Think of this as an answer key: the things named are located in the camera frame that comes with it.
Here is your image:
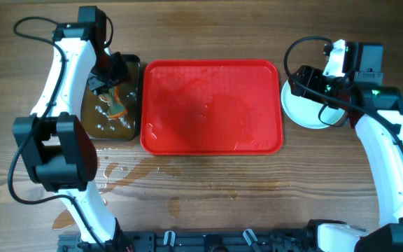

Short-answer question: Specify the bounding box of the light blue plate top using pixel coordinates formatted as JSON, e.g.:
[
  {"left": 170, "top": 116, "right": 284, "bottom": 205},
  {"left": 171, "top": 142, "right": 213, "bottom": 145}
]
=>
[{"left": 281, "top": 81, "right": 345, "bottom": 130}]

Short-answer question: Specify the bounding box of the green orange sponge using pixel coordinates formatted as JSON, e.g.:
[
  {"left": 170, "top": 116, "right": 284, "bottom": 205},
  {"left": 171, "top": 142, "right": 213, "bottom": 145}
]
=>
[{"left": 99, "top": 86, "right": 128, "bottom": 119}]

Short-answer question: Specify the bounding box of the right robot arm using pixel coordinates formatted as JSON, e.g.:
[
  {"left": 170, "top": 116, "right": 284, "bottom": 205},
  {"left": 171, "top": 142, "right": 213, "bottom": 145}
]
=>
[{"left": 281, "top": 38, "right": 403, "bottom": 251}]

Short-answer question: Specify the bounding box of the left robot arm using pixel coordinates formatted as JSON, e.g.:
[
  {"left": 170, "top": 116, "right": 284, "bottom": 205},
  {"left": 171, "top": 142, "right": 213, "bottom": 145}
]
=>
[{"left": 13, "top": 6, "right": 130, "bottom": 251}]

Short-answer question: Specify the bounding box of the black water tray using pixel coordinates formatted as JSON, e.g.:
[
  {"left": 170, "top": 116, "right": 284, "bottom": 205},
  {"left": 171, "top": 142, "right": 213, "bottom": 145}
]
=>
[{"left": 80, "top": 55, "right": 143, "bottom": 141}]

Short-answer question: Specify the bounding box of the red plastic tray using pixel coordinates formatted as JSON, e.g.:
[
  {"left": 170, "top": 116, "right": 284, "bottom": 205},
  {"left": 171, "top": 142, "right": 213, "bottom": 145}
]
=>
[{"left": 140, "top": 59, "right": 284, "bottom": 155}]

